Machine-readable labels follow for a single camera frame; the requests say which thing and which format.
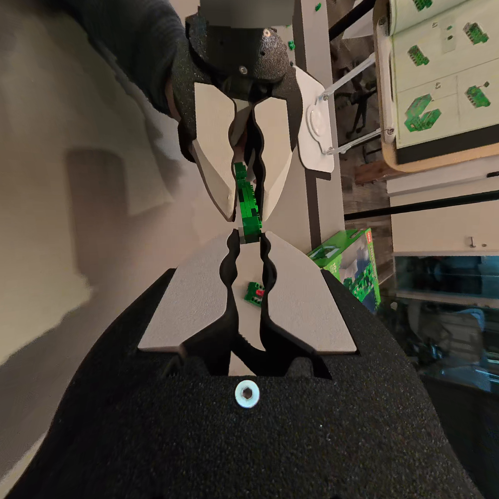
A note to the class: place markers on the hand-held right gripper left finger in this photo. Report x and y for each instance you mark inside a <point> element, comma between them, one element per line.
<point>195,296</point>

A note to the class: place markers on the green brick assembly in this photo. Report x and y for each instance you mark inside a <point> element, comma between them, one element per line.
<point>249,210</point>

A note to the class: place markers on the black metal bar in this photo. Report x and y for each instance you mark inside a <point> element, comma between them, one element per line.
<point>429,204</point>

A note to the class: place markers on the brick instruction booklet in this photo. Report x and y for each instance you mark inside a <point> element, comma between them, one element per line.
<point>429,97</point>

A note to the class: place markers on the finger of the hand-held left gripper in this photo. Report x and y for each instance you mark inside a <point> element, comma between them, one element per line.
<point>212,140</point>
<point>275,148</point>

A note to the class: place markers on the green and red brick model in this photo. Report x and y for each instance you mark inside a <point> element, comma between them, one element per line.
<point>253,294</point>

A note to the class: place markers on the person's left forearm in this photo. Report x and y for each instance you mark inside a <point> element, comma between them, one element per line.
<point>128,39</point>

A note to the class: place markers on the black office chair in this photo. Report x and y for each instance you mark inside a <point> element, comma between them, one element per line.
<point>358,105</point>

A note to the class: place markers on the grey desk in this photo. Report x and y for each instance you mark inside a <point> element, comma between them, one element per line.
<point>331,202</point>

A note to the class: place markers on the person's left hand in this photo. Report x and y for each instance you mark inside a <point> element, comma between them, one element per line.
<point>173,99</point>

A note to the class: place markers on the book stand with white base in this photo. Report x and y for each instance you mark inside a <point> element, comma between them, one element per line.
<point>312,97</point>

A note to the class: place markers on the white table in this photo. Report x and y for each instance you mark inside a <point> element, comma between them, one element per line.
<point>436,230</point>

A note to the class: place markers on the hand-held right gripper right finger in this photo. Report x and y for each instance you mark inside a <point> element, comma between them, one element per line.
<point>304,296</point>

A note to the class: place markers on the green toy box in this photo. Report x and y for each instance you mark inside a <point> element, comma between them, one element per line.
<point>358,280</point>

